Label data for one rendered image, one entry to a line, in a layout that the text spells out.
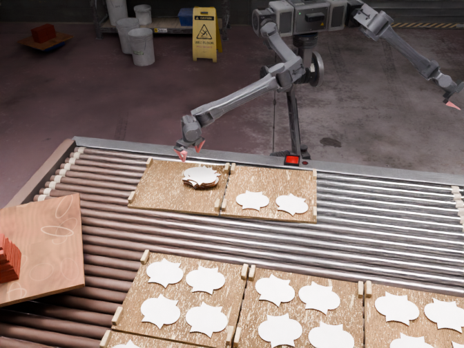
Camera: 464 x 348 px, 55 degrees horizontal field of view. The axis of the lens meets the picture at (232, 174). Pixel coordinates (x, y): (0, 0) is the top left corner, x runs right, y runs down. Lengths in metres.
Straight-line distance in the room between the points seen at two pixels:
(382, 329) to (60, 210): 1.30
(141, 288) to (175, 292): 0.12
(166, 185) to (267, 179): 0.48
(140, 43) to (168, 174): 3.47
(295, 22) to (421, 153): 2.10
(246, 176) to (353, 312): 0.84
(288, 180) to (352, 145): 2.05
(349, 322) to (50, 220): 1.19
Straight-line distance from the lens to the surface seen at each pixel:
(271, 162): 2.26
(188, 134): 1.87
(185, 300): 1.66
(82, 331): 1.69
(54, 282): 1.68
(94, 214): 2.08
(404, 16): 6.85
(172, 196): 2.05
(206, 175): 2.06
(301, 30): 2.50
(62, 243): 1.81
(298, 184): 2.10
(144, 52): 5.56
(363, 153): 4.03
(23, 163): 4.24
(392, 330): 1.65
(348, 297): 1.69
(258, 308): 1.62
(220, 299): 1.65
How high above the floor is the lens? 2.26
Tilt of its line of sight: 38 degrees down
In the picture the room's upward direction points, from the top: 1 degrees counter-clockwise
